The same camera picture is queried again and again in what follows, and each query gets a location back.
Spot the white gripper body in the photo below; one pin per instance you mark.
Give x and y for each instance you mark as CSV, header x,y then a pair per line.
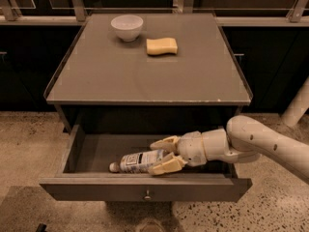
x,y
190,149

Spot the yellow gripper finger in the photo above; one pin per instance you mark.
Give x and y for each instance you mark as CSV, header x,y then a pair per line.
x,y
164,164
169,144

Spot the clear plastic water bottle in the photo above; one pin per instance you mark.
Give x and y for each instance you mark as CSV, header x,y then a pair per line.
x,y
137,162

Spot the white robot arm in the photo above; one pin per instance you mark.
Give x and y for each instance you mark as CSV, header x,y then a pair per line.
x,y
243,139

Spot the metal drawer knob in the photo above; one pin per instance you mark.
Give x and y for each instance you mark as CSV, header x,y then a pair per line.
x,y
147,196

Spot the open grey top drawer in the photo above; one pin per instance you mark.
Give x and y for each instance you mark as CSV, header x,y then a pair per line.
x,y
83,174

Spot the grey cabinet with top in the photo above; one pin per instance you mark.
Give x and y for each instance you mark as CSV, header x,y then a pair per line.
x,y
109,86

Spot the yellow sponge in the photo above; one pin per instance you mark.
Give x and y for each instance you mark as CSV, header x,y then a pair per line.
x,y
161,46

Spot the white ceramic bowl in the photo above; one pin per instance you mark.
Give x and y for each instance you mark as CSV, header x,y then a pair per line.
x,y
127,27

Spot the metal window railing frame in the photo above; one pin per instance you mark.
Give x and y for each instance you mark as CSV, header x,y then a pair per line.
x,y
294,13

